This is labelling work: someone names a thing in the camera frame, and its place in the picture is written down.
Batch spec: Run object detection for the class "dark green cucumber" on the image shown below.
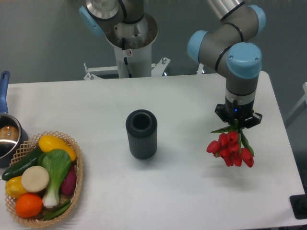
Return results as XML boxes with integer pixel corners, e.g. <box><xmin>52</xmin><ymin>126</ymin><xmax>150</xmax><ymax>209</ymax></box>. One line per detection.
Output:
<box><xmin>2</xmin><ymin>146</ymin><xmax>43</xmax><ymax>181</ymax></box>

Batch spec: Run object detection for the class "green bean pod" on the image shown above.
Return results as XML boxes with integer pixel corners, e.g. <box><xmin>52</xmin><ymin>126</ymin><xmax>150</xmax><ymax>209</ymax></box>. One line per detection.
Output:
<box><xmin>43</xmin><ymin>202</ymin><xmax>71</xmax><ymax>220</ymax></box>

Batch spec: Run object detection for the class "yellow bell pepper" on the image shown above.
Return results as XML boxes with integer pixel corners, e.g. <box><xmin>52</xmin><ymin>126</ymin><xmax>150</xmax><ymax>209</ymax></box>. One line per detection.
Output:
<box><xmin>5</xmin><ymin>176</ymin><xmax>29</xmax><ymax>198</ymax></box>

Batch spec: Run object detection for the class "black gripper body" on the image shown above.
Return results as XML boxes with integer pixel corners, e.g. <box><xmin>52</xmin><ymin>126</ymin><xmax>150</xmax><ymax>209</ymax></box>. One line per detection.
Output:
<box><xmin>225</xmin><ymin>97</ymin><xmax>254</xmax><ymax>124</ymax></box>

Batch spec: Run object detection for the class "green bok choy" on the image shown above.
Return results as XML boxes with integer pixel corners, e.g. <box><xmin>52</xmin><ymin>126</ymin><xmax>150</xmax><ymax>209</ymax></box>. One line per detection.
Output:
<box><xmin>37</xmin><ymin>149</ymin><xmax>71</xmax><ymax>208</ymax></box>

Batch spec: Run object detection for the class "yellow squash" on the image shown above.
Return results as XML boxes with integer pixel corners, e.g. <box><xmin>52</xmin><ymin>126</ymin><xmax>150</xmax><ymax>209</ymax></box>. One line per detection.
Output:
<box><xmin>38</xmin><ymin>135</ymin><xmax>77</xmax><ymax>161</ymax></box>

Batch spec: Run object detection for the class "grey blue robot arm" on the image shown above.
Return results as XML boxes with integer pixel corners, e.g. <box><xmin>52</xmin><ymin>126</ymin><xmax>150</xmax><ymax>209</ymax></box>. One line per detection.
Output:
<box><xmin>79</xmin><ymin>0</ymin><xmax>266</xmax><ymax>129</ymax></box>

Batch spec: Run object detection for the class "orange fruit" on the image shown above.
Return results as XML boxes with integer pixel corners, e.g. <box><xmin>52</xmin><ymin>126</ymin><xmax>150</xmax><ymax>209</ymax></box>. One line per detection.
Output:
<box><xmin>15</xmin><ymin>193</ymin><xmax>43</xmax><ymax>218</ymax></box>

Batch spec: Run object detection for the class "red tulip bouquet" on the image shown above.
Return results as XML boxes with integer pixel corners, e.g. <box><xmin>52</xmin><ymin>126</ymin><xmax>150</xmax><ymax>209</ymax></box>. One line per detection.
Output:
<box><xmin>206</xmin><ymin>120</ymin><xmax>254</xmax><ymax>168</ymax></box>

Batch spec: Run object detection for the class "woven wicker basket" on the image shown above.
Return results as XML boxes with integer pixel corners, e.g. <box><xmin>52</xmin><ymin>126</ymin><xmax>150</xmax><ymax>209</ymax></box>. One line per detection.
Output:
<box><xmin>5</xmin><ymin>131</ymin><xmax>83</xmax><ymax>229</ymax></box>

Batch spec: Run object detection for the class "black table control box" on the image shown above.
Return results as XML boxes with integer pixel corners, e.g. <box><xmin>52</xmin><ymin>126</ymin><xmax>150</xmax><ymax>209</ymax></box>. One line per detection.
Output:
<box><xmin>289</xmin><ymin>194</ymin><xmax>307</xmax><ymax>219</ymax></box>

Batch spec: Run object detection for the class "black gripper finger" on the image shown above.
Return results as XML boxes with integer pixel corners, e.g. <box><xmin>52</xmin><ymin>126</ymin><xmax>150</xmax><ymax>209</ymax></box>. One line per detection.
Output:
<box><xmin>242</xmin><ymin>113</ymin><xmax>262</xmax><ymax>128</ymax></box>
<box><xmin>215</xmin><ymin>104</ymin><xmax>234</xmax><ymax>124</ymax></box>

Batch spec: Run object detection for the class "dark grey ribbed vase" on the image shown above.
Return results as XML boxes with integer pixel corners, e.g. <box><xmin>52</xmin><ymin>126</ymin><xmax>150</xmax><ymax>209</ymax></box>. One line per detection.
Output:
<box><xmin>125</xmin><ymin>109</ymin><xmax>157</xmax><ymax>160</ymax></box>

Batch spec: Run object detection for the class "white frame at right edge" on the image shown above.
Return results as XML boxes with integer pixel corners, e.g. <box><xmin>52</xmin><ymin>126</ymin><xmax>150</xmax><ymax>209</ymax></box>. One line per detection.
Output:
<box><xmin>284</xmin><ymin>82</ymin><xmax>307</xmax><ymax>128</ymax></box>

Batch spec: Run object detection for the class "black cable on pedestal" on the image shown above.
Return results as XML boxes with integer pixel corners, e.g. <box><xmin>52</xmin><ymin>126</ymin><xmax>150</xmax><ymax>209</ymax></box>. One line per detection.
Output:
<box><xmin>121</xmin><ymin>37</ymin><xmax>132</xmax><ymax>78</ymax></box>

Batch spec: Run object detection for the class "purple sweet potato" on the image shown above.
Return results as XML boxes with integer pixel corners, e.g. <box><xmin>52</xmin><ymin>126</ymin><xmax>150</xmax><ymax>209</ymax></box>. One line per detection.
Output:
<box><xmin>60</xmin><ymin>165</ymin><xmax>77</xmax><ymax>196</ymax></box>

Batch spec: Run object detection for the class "beige round disc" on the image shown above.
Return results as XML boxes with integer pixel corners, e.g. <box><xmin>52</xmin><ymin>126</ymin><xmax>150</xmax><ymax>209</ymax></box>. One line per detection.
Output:
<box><xmin>21</xmin><ymin>166</ymin><xmax>49</xmax><ymax>193</ymax></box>

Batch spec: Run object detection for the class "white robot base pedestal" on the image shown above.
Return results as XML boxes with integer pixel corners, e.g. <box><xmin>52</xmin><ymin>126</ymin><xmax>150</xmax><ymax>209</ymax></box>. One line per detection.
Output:
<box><xmin>83</xmin><ymin>13</ymin><xmax>171</xmax><ymax>80</ymax></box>

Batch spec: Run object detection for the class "blue handled saucepan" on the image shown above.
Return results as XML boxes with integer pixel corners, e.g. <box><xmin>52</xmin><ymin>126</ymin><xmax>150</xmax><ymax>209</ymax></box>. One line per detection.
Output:
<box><xmin>0</xmin><ymin>70</ymin><xmax>28</xmax><ymax>168</ymax></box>

